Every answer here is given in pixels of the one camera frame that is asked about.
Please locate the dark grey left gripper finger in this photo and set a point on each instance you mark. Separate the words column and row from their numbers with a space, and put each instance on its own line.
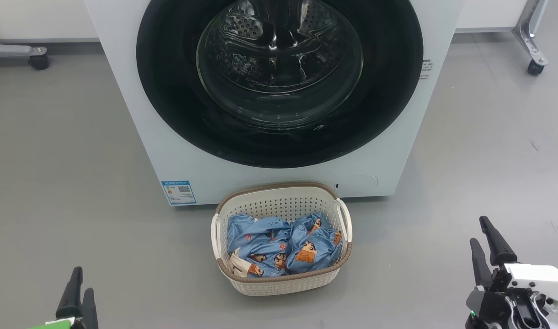
column 71, row 297
column 89, row 310

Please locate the grey stand leg black caster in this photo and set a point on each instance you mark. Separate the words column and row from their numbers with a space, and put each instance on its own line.
column 13, row 49
column 530, row 36

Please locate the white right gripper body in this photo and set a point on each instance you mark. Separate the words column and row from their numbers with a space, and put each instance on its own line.
column 539, row 281

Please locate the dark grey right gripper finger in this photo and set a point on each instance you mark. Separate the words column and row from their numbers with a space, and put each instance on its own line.
column 499, row 249
column 480, row 269

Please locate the washing machine door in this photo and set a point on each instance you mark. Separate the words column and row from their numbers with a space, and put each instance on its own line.
column 169, row 105

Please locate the cream perforated laundry basket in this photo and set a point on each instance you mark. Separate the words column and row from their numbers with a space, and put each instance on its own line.
column 283, row 201

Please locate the blue cartoon shirt cream collar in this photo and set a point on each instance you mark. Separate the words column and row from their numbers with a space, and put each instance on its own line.
column 260, row 244

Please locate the white front-load washing machine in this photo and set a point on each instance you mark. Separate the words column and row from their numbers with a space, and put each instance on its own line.
column 123, row 114

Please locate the blue energy label sticker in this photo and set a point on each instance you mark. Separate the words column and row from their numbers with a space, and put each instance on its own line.
column 178, row 192

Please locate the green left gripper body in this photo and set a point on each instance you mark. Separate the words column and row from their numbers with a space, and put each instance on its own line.
column 59, row 324

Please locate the blue cartoon pants elastic waist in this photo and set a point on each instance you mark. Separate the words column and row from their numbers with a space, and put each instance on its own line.
column 315, row 249

